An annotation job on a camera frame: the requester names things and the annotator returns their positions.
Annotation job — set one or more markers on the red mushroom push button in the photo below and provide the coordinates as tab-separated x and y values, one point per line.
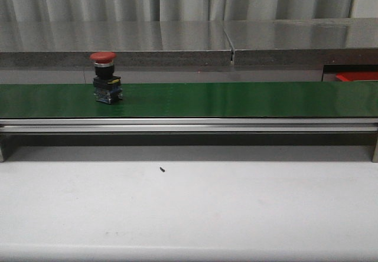
107	86

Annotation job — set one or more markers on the right grey stone slab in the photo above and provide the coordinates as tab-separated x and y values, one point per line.
310	42

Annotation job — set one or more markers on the grey stone slab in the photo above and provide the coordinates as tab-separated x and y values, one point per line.
136	44
310	42

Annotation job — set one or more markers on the green conveyor belt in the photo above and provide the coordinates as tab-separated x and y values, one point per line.
269	99

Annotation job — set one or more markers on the red plastic tray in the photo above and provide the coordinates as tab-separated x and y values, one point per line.
357	76

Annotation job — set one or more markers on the left grey stone slab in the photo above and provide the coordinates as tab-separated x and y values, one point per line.
136	44

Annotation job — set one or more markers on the right steel conveyor leg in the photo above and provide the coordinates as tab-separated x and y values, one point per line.
372	145

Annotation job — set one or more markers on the aluminium conveyor frame rail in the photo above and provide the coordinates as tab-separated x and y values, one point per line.
190	125

